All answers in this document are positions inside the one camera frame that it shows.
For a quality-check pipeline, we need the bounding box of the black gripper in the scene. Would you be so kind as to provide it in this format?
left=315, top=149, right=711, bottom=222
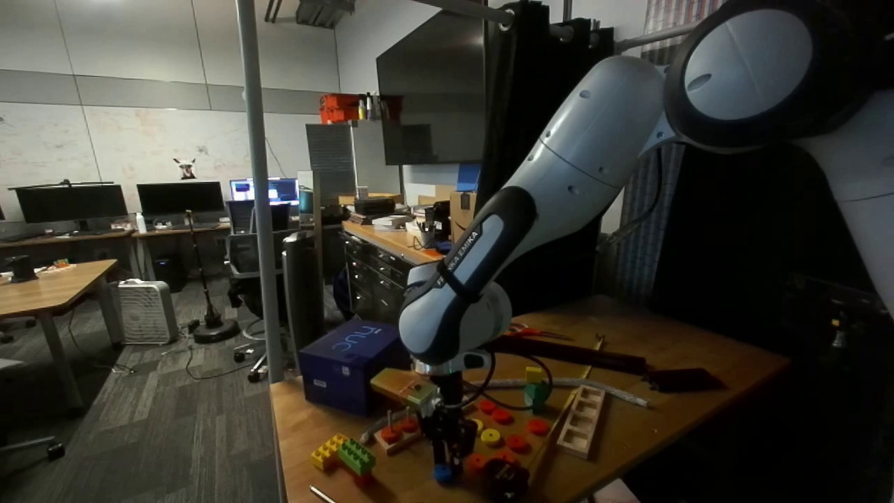
left=407, top=376, right=474, bottom=474

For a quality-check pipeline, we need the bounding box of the small blue block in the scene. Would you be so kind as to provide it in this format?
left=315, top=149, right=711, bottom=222
left=433, top=464, right=461, bottom=488

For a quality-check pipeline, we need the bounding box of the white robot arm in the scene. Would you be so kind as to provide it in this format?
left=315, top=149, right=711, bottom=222
left=400, top=0, right=894, bottom=478

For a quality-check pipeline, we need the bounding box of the wooden board with red discs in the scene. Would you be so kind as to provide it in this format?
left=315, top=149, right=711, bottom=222
left=373, top=413, right=421, bottom=455

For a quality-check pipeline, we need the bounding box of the green cup stack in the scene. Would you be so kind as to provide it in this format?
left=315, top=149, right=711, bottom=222
left=521, top=366, right=548, bottom=413

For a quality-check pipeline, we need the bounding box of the yellow and green lego block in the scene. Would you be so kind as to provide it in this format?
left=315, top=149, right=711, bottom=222
left=309, top=434, right=373, bottom=478

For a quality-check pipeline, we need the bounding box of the wooden compartment tray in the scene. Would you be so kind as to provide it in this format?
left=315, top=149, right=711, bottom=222
left=555, top=387, right=605, bottom=458

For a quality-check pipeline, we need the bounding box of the blue cardboard box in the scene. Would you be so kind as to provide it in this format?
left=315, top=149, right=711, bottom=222
left=299, top=318, right=407, bottom=413

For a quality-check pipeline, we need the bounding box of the long dark wooden stick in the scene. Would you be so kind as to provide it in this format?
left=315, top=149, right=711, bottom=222
left=486, top=337, right=724, bottom=391

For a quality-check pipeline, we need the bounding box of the silver metal case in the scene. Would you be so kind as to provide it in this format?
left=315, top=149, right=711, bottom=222
left=118, top=281, right=179, bottom=348

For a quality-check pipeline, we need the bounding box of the right black monitor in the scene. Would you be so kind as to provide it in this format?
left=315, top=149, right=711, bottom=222
left=136, top=183, right=222, bottom=218

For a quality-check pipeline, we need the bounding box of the black monitor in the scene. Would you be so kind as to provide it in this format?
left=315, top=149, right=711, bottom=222
left=136, top=183, right=222, bottom=218
left=17, top=184, right=125, bottom=225

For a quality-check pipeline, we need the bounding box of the wooden office desk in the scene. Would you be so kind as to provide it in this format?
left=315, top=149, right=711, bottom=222
left=0, top=261, right=122, bottom=412

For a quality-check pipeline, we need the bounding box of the left black monitor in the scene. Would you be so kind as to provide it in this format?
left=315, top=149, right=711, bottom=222
left=17, top=184, right=125, bottom=225

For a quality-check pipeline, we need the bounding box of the grey metal pole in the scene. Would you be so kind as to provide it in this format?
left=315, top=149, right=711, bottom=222
left=235, top=0, right=284, bottom=384

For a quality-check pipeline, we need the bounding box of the large wall television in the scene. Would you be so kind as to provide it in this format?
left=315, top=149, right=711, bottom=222
left=376, top=14, right=486, bottom=166

